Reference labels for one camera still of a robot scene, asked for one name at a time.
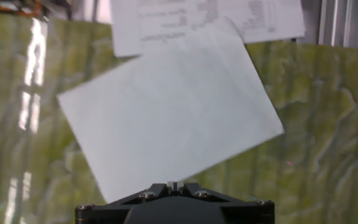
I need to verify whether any white paper sheet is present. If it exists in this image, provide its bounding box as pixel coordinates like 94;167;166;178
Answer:
57;17;285;205

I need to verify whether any white paper with printed list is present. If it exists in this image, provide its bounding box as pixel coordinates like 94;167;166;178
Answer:
109;0;306;58

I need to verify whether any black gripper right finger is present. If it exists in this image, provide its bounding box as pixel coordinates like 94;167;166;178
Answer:
176;181;275;224

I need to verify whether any green marble-pattern mat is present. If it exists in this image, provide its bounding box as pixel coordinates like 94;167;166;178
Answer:
0;12;358;224

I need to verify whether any orange cable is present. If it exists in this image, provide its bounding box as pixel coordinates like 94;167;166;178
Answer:
0;0;43;18

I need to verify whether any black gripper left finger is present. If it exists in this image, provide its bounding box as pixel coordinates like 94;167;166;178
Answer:
75;181;175;224

